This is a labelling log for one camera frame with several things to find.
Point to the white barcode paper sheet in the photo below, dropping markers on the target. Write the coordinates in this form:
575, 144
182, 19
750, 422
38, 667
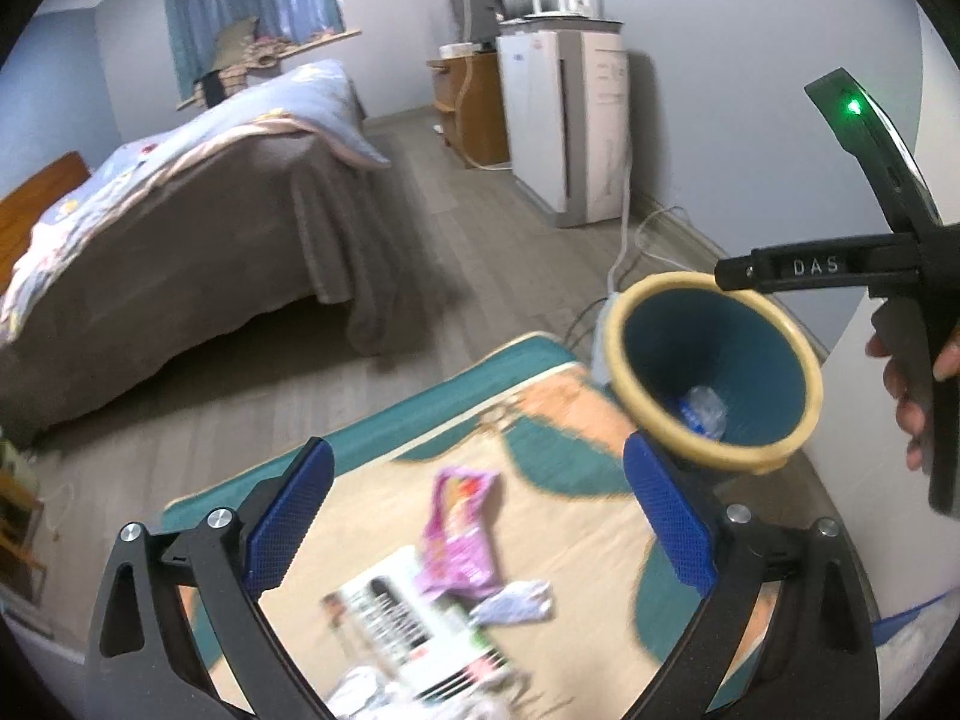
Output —
414, 653

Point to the person right hand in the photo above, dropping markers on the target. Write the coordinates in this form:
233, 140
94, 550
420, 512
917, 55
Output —
909, 416

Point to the teal orange patterned rug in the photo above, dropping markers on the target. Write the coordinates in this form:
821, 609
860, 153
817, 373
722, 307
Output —
561, 511

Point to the stuffed toys on sill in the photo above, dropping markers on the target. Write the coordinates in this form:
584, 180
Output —
240, 50

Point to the pink snack wrapper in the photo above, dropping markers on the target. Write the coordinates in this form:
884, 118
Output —
455, 550

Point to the blue window curtain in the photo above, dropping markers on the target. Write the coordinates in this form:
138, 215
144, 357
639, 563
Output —
194, 25

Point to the teal yellow trash bin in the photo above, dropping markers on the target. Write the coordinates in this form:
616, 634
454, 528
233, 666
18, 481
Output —
674, 331

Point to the bed with grey blanket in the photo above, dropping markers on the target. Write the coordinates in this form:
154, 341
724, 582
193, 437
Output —
266, 222

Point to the crumpled clear plastic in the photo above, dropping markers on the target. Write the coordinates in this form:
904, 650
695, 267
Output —
704, 412

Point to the wooden headboard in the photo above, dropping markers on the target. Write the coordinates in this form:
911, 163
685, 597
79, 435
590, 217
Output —
23, 208

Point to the wooden side table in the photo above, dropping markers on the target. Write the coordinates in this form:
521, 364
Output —
21, 512

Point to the light blue quilt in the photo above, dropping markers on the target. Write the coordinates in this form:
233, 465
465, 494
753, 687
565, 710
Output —
317, 98

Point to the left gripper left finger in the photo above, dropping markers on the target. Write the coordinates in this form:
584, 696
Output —
142, 659

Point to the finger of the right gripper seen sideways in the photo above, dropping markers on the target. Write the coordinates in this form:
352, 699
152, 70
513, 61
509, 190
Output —
874, 262

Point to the wooden cabinet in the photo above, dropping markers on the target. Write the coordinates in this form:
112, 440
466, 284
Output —
467, 96

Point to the white air purifier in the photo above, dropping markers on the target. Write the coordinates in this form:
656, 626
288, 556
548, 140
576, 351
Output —
566, 89

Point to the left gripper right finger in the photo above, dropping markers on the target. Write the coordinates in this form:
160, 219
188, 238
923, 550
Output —
816, 658

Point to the white wifi router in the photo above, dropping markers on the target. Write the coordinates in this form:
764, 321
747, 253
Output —
580, 15

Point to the white tissue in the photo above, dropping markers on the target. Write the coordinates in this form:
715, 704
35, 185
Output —
520, 602

